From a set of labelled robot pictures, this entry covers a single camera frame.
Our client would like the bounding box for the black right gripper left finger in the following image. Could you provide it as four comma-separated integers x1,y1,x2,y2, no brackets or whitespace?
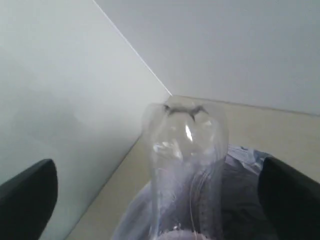
0,159,58,240

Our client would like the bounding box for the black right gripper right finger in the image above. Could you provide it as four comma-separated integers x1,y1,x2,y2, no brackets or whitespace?
257,157,320,240

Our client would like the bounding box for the clear plastic bottle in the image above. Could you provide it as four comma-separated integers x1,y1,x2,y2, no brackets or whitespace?
142,100,229,240

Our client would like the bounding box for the white translucent bin liner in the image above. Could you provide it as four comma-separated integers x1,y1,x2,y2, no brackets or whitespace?
111,145,278,240

